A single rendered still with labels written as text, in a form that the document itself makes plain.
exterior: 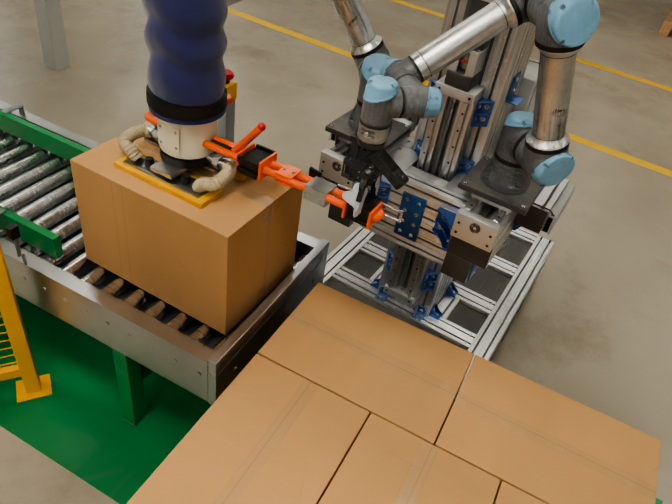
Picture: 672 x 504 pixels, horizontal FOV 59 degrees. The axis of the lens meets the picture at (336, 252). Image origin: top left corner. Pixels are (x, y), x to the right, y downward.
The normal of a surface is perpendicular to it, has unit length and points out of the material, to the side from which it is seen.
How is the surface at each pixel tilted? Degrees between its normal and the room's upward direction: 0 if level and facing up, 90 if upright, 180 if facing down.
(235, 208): 0
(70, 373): 0
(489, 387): 0
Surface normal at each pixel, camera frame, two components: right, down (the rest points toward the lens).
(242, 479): 0.13, -0.76
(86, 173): -0.49, 0.51
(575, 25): 0.25, 0.54
